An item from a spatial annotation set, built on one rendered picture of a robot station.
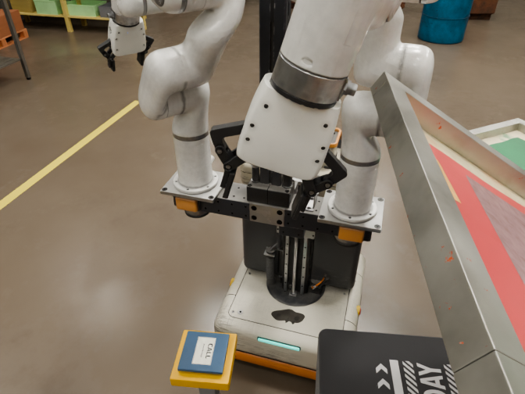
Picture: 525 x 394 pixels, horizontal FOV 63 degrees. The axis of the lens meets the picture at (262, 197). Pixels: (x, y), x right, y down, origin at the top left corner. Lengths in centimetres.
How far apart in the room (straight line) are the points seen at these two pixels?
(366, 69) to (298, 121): 48
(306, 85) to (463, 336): 26
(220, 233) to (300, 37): 242
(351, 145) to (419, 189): 52
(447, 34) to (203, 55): 623
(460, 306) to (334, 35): 25
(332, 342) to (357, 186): 37
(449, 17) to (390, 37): 606
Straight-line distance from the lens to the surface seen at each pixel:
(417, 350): 110
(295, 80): 43
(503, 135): 212
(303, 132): 47
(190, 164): 114
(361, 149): 99
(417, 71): 91
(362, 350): 107
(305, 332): 191
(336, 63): 43
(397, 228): 295
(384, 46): 91
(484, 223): 65
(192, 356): 102
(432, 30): 702
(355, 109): 96
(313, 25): 42
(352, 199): 106
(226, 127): 50
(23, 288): 278
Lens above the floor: 181
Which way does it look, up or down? 36 degrees down
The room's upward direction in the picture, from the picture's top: straight up
